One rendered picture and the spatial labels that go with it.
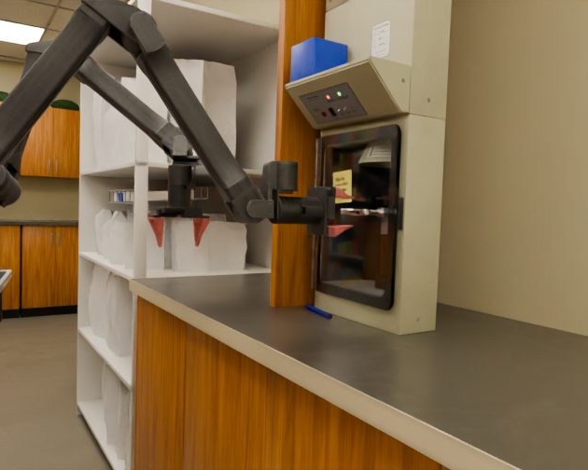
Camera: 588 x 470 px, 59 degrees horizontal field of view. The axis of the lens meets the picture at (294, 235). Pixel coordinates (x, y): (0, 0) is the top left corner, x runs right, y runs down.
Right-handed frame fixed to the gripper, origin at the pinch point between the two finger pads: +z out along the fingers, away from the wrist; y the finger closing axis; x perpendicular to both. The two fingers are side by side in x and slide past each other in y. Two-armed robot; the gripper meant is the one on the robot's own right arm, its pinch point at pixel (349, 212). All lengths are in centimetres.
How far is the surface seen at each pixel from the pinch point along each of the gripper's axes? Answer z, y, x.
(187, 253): 7, -20, 117
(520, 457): -21, -26, -58
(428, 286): 14.3, -16.0, -11.0
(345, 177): 4.5, 8.1, 7.5
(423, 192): 11.3, 4.7, -11.0
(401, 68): 3.4, 29.8, -11.1
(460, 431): -22, -26, -50
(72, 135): 28, 69, 511
